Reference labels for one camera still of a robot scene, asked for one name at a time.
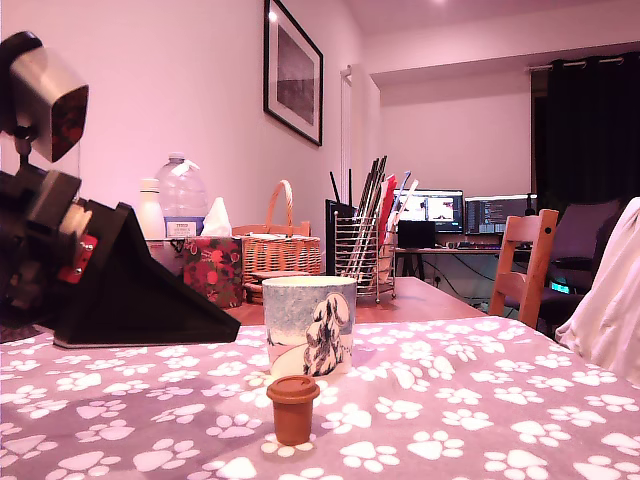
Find wooden trestle desk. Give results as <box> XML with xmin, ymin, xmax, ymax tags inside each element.
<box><xmin>393</xmin><ymin>244</ymin><xmax>531</xmax><ymax>301</ymax></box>

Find black kitchen utensils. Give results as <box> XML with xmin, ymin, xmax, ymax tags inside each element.
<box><xmin>357</xmin><ymin>155</ymin><xmax>389</xmax><ymax>221</ymax></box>

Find small black desktop box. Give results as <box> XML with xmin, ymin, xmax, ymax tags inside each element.
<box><xmin>396</xmin><ymin>220</ymin><xmax>436</xmax><ymax>250</ymax></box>

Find wire kitchen tool rack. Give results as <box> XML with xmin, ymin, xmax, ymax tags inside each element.
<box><xmin>332</xmin><ymin>212</ymin><xmax>397</xmax><ymax>305</ymax></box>

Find black wifi router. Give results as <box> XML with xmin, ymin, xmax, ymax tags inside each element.
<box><xmin>324</xmin><ymin>168</ymin><xmax>359</xmax><ymax>279</ymax></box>

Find white insulated bottle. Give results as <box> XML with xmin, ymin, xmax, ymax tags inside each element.
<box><xmin>137</xmin><ymin>178</ymin><xmax>166</xmax><ymax>240</ymax></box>

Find computer monitor showing code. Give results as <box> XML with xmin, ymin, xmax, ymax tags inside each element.
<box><xmin>463</xmin><ymin>193</ymin><xmax>539</xmax><ymax>236</ymax></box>

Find red kitchen spatula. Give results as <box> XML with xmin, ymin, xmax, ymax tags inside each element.
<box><xmin>378</xmin><ymin>173</ymin><xmax>400</xmax><ymax>236</ymax></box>

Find white draped garment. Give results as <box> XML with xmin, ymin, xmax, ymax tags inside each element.
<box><xmin>554</xmin><ymin>196</ymin><xmax>640</xmax><ymax>389</ymax></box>

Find paw print table cloth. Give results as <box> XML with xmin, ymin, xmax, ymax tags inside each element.
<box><xmin>0</xmin><ymin>319</ymin><xmax>640</xmax><ymax>480</ymax></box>

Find brown coffee capsule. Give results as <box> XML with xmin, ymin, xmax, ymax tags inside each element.
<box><xmin>265</xmin><ymin>375</ymin><xmax>321</xmax><ymax>447</ymax></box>

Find white paper tissue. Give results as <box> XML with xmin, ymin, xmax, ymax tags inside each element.
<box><xmin>199</xmin><ymin>196</ymin><xmax>233</xmax><ymax>238</ymax></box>

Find white kitchen utensil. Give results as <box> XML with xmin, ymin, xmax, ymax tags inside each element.
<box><xmin>392</xmin><ymin>179</ymin><xmax>419</xmax><ymax>226</ymax></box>

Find metal curtain rod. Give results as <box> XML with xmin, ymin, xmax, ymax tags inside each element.
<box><xmin>524</xmin><ymin>54</ymin><xmax>626</xmax><ymax>72</ymax></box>

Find dark office chair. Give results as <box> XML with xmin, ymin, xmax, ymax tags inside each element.
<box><xmin>504</xmin><ymin>197</ymin><xmax>624</xmax><ymax>341</ymax></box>

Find computer monitor showing pictures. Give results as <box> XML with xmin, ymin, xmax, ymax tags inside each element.
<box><xmin>392</xmin><ymin>188</ymin><xmax>465</xmax><ymax>235</ymax></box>

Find wicker basket with handle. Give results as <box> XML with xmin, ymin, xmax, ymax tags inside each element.
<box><xmin>231</xmin><ymin>179</ymin><xmax>322</xmax><ymax>277</ymax></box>

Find wooden dining chair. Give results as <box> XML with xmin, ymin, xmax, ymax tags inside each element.
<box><xmin>487</xmin><ymin>208</ymin><xmax>560</xmax><ymax>331</ymax></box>

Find round wicker trivet stack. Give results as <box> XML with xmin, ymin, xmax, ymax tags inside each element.
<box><xmin>243</xmin><ymin>271</ymin><xmax>311</xmax><ymax>305</ymax></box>

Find dark window curtain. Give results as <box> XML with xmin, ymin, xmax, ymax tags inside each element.
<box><xmin>532</xmin><ymin>53</ymin><xmax>640</xmax><ymax>211</ymax></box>

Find red floral tissue box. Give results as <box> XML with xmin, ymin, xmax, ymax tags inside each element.
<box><xmin>181</xmin><ymin>235</ymin><xmax>245</xmax><ymax>309</ymax></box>

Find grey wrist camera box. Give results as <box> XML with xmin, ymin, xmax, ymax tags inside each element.
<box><xmin>0</xmin><ymin>30</ymin><xmax>91</xmax><ymax>165</ymax></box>

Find winter tree print coffee cup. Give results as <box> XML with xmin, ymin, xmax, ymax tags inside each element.
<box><xmin>261</xmin><ymin>275</ymin><xmax>358</xmax><ymax>379</ymax></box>

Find black framed picture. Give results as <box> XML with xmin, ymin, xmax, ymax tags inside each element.
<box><xmin>262</xmin><ymin>0</ymin><xmax>325</xmax><ymax>147</ymax></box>

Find large clear water bottle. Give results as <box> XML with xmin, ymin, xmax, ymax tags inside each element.
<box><xmin>153</xmin><ymin>152</ymin><xmax>209</xmax><ymax>239</ymax></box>

